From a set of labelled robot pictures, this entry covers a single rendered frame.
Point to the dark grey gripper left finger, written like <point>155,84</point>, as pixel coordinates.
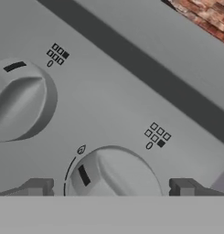
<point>37,186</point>

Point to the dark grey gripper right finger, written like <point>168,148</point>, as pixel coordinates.
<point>183,187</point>

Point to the grey stove knob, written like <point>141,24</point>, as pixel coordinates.
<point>116,173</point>
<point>20,100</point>

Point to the grey stove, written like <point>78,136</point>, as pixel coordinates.
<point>116,91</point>

